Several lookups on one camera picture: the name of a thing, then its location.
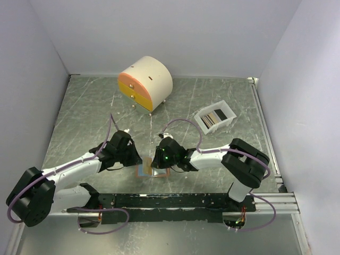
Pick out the pink leather card holder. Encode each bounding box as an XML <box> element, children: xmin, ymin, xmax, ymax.
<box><xmin>136</xmin><ymin>156</ymin><xmax>170</xmax><ymax>178</ymax></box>

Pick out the white plastic card bin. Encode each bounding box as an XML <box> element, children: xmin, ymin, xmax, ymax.
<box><xmin>194</xmin><ymin>100</ymin><xmax>236</xmax><ymax>134</ymax></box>

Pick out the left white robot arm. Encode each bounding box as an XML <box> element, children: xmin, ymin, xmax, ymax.
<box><xmin>6</xmin><ymin>130</ymin><xmax>142</xmax><ymax>227</ymax></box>

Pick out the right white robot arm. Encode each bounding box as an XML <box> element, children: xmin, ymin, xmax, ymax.
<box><xmin>151</xmin><ymin>137</ymin><xmax>270</xmax><ymax>211</ymax></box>

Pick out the stack of cards in bin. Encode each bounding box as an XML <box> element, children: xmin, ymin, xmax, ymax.
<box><xmin>201</xmin><ymin>109</ymin><xmax>227</xmax><ymax>128</ymax></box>

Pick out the cream round drawer cabinet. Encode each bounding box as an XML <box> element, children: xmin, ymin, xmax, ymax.
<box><xmin>117</xmin><ymin>56</ymin><xmax>173</xmax><ymax>115</ymax></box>

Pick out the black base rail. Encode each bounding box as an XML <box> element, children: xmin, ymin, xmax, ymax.
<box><xmin>66</xmin><ymin>192</ymin><xmax>257</xmax><ymax>225</ymax></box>

